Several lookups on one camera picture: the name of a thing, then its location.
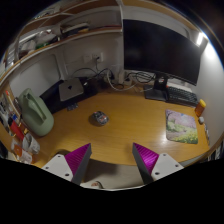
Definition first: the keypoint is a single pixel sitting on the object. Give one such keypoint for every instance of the low bookshelf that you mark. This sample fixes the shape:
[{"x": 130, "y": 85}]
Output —
[{"x": 216, "y": 151}]

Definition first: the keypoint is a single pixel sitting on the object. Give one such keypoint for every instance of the white flat box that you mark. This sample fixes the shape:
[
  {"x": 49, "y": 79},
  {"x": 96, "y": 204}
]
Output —
[{"x": 180, "y": 85}]

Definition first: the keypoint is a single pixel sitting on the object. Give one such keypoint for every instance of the orange jar with yellow lid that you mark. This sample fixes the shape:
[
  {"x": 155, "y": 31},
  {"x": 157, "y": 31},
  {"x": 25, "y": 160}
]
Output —
[{"x": 200, "y": 108}]

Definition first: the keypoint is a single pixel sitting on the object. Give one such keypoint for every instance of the silver mini computer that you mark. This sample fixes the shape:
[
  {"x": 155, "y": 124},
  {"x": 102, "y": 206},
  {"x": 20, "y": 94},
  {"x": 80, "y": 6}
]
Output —
[{"x": 70, "y": 89}]

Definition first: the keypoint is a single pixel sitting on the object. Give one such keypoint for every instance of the transparent computer mouse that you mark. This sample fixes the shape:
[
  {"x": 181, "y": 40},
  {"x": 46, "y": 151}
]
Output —
[{"x": 100, "y": 118}]

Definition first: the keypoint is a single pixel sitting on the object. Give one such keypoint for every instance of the red box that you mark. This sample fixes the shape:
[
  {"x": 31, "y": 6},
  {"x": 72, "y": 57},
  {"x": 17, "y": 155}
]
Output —
[{"x": 16, "y": 130}]

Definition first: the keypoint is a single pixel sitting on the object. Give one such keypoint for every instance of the black keyboard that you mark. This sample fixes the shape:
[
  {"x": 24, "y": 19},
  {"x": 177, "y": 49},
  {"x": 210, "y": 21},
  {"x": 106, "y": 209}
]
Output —
[{"x": 182, "y": 96}]

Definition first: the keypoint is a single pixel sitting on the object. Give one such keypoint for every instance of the black computer monitor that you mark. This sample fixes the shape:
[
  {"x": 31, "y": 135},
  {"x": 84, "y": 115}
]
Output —
[{"x": 156, "y": 46}]

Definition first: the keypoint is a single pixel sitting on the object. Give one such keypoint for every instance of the white wall outlet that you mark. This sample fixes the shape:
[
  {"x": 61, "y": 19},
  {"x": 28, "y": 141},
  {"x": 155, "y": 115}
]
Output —
[{"x": 93, "y": 57}]

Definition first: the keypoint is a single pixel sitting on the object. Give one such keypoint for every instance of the white power strip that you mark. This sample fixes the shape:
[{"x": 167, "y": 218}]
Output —
[{"x": 126, "y": 80}]

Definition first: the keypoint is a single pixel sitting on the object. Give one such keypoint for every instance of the pens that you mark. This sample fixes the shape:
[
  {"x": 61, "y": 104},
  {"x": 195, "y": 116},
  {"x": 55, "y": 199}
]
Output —
[{"x": 207, "y": 133}]

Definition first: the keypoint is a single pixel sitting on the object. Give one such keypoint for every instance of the green plastic jug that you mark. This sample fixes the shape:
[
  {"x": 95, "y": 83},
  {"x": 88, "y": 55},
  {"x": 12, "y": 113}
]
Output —
[{"x": 35, "y": 115}]

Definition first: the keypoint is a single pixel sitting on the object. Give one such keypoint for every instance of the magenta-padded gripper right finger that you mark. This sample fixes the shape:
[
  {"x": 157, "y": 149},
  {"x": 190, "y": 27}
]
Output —
[{"x": 161, "y": 165}]

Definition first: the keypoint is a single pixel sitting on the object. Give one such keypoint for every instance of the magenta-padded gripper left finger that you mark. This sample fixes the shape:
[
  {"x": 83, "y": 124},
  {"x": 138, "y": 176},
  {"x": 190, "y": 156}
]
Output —
[{"x": 63, "y": 166}]

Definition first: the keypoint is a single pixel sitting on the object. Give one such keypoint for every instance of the wooden wall shelf unit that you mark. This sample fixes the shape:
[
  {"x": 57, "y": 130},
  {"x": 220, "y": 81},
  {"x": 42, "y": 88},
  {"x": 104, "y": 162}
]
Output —
[{"x": 66, "y": 31}]

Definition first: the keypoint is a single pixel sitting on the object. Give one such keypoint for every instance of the cherry blossom print mouse pad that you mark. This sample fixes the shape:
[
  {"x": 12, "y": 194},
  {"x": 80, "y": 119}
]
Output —
[{"x": 181, "y": 127}]

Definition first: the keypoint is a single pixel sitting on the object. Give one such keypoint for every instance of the small blue patterned card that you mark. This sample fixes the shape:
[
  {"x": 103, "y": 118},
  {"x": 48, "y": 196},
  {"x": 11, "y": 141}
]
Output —
[{"x": 72, "y": 107}]

